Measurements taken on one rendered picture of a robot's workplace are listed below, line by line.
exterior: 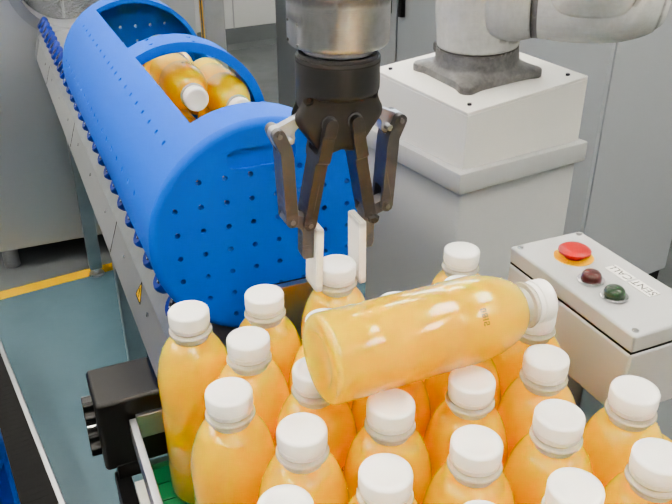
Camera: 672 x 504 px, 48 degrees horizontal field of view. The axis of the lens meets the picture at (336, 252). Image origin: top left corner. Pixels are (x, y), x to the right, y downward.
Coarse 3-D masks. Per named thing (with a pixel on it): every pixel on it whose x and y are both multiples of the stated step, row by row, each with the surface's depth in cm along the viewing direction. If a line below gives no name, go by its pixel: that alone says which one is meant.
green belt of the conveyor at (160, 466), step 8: (152, 464) 85; (160, 464) 85; (168, 464) 85; (160, 472) 84; (168, 472) 84; (160, 480) 83; (168, 480) 83; (160, 488) 82; (168, 488) 82; (168, 496) 81; (176, 496) 81
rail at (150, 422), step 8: (160, 408) 81; (136, 416) 80; (144, 416) 80; (152, 416) 81; (160, 416) 81; (144, 424) 81; (152, 424) 81; (160, 424) 82; (144, 432) 81; (152, 432) 82; (160, 432) 82
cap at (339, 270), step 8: (328, 256) 78; (336, 256) 78; (344, 256) 78; (328, 264) 76; (336, 264) 76; (344, 264) 76; (352, 264) 76; (328, 272) 75; (336, 272) 75; (344, 272) 75; (352, 272) 76; (328, 280) 76; (336, 280) 75; (344, 280) 76; (352, 280) 76
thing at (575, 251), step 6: (564, 246) 86; (570, 246) 86; (576, 246) 86; (582, 246) 86; (564, 252) 85; (570, 252) 84; (576, 252) 84; (582, 252) 84; (588, 252) 84; (570, 258) 85; (576, 258) 84; (582, 258) 84
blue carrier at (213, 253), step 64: (128, 0) 152; (64, 64) 154; (128, 64) 117; (128, 128) 103; (192, 128) 89; (256, 128) 87; (128, 192) 98; (192, 192) 87; (256, 192) 91; (192, 256) 91; (256, 256) 95
